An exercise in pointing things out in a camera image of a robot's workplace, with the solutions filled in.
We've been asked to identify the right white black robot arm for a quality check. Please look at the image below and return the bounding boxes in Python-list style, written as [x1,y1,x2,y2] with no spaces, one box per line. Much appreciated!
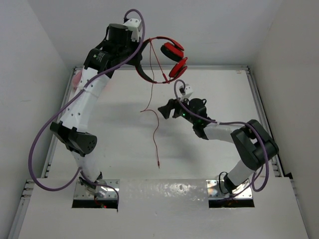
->
[158,98,279,193]

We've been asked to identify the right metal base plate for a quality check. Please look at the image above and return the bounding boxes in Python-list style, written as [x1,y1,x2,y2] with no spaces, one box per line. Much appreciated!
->
[206,179,253,200]

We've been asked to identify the aluminium table frame rail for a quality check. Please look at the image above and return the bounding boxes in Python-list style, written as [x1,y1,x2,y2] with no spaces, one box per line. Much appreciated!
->
[8,65,272,239]

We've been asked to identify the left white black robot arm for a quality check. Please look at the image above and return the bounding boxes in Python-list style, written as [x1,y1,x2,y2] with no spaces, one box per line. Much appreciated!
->
[50,18,142,193]

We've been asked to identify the red headphone cable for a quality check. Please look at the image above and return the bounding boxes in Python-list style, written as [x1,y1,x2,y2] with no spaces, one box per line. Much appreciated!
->
[140,37,172,169]

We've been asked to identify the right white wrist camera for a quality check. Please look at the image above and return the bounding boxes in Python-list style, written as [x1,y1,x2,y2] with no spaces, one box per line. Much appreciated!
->
[179,84,193,102]

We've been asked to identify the metal base plate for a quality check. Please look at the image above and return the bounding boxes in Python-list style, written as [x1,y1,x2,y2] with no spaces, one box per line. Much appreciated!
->
[73,179,120,200]
[206,179,253,200]

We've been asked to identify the pink headphones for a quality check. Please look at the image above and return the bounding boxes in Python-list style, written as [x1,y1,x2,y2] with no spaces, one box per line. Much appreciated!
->
[71,71,82,89]

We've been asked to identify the red black headphones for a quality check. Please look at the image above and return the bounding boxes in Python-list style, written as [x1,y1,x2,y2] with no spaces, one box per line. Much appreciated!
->
[135,36,188,84]

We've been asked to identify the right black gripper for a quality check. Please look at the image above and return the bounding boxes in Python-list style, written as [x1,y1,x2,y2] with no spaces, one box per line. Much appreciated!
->
[159,94,197,125]

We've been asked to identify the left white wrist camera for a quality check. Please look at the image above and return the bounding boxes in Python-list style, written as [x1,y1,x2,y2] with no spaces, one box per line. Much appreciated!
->
[124,18,142,42]

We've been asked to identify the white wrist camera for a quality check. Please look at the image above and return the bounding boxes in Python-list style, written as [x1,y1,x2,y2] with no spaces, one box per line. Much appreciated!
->
[124,18,142,42]
[179,84,193,102]

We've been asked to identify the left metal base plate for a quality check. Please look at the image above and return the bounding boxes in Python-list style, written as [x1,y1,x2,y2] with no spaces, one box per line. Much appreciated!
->
[73,179,120,200]

